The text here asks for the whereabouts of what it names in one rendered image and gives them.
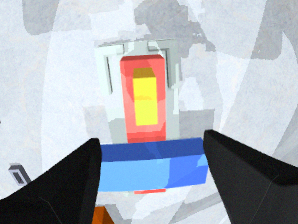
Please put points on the yellow rectangular block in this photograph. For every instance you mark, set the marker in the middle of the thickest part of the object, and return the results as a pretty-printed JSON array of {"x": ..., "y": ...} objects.
[{"x": 145, "y": 96}]

